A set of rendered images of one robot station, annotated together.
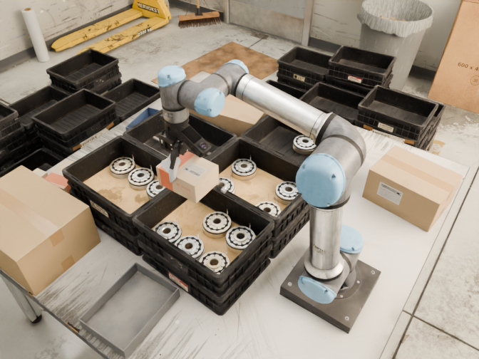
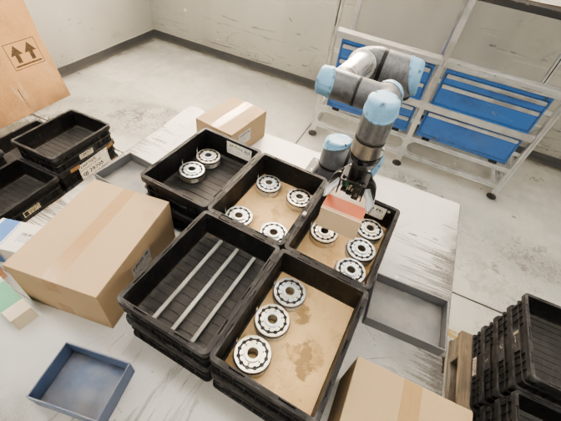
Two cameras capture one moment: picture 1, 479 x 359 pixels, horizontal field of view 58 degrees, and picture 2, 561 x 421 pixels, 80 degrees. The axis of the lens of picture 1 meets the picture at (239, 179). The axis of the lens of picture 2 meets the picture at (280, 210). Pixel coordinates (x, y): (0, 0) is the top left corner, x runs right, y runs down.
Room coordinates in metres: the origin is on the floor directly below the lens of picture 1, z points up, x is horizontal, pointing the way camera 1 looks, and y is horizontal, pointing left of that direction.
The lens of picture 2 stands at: (1.46, 0.81, 1.79)
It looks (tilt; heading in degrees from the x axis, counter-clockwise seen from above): 46 degrees down; 253
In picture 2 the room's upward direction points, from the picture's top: 10 degrees clockwise
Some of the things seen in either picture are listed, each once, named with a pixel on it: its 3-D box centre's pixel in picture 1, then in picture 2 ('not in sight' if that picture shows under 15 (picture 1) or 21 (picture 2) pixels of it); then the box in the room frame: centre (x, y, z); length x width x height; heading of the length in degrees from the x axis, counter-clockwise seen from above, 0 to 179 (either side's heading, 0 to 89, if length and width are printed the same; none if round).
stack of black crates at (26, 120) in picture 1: (45, 125); not in sight; (2.41, 1.30, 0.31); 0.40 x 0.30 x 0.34; 145
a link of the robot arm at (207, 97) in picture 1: (205, 95); (379, 98); (1.03, 0.09, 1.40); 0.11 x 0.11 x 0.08; 56
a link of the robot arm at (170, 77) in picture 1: (173, 87); (377, 118); (1.07, 0.18, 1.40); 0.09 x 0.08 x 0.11; 56
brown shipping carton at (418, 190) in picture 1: (410, 186); (232, 128); (1.32, -0.71, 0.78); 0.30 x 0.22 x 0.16; 48
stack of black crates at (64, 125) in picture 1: (83, 139); not in sight; (2.18, 0.98, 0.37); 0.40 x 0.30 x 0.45; 145
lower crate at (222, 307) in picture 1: (205, 251); not in sight; (1.00, 0.12, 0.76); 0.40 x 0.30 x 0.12; 52
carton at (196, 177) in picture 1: (187, 174); (345, 206); (1.06, 0.17, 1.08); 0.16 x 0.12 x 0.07; 55
